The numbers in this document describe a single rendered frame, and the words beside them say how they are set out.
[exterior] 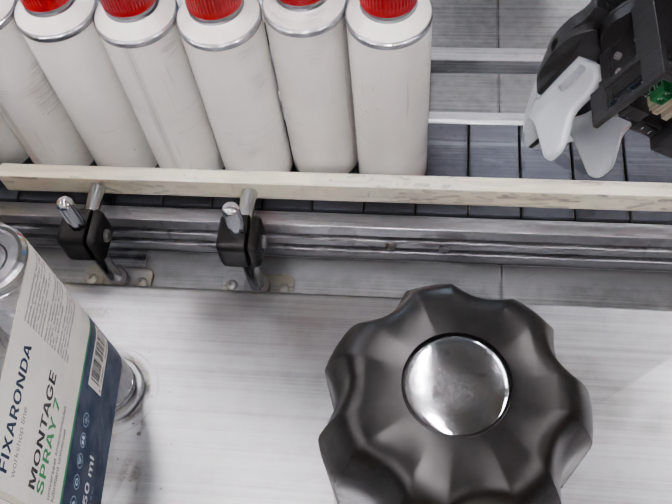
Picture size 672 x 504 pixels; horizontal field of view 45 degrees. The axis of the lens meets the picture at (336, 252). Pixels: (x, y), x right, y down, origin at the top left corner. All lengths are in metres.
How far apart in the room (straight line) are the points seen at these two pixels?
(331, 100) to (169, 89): 0.10
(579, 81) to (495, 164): 0.13
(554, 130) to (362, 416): 0.33
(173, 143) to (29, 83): 0.10
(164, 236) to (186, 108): 0.13
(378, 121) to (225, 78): 0.10
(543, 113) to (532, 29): 0.25
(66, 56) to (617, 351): 0.40
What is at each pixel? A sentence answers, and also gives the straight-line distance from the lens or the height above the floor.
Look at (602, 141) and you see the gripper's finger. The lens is 0.55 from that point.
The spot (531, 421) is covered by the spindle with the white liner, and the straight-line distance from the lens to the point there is 0.22.
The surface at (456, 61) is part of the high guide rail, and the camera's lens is 0.58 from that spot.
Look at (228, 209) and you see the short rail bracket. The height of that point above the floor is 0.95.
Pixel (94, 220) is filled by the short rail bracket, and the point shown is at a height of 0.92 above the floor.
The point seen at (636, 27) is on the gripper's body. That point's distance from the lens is 0.47.
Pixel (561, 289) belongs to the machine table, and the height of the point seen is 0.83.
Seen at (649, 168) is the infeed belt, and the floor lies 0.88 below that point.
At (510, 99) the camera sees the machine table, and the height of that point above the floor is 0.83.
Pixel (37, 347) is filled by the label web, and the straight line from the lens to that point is 0.42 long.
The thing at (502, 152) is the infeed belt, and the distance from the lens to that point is 0.63.
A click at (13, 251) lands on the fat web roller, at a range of 0.41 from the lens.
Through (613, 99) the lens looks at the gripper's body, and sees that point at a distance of 0.48.
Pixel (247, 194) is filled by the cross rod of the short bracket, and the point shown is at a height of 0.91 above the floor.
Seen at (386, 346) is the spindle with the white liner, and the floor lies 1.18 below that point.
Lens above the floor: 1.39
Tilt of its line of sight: 61 degrees down
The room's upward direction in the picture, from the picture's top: 9 degrees counter-clockwise
